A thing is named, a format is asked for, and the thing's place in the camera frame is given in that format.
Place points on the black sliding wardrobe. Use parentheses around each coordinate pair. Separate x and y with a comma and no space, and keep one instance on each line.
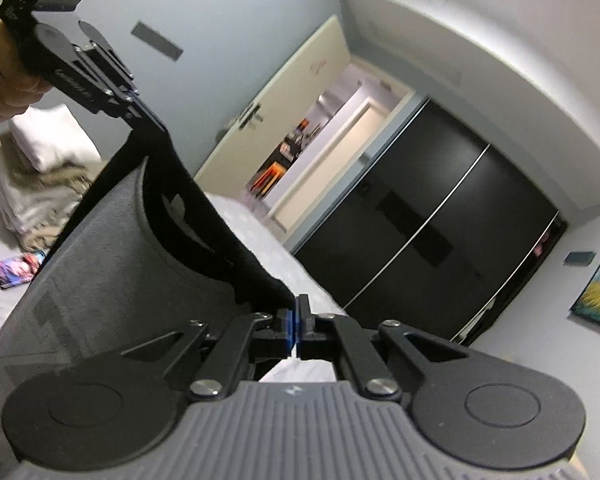
(430,220)

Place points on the grey shirt with black trim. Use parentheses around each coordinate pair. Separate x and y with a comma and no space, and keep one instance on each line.
(105,260)

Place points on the smartphone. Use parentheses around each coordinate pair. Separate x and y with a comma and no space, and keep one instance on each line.
(20,267)

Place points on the small grey wall panel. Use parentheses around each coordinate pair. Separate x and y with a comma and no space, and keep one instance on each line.
(580,258)

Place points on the bed with dotted sheet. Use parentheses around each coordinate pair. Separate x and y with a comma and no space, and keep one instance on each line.
(260,230)

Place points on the cream door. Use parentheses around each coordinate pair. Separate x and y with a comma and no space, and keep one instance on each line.
(290,90)

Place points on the stack of folded light clothes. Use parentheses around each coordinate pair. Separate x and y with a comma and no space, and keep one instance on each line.
(45,160)

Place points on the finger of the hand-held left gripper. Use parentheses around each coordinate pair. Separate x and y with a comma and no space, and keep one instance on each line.
(111,57)
(147,119)

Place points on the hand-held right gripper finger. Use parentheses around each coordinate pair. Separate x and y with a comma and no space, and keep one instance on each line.
(300,329)
(292,327)

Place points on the orange stool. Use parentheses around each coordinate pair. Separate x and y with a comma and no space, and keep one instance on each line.
(267,180)

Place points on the person's left hand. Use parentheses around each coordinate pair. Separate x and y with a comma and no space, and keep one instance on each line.
(5,95)

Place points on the grey wall plaque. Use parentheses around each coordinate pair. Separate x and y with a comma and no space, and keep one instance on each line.
(157,40)

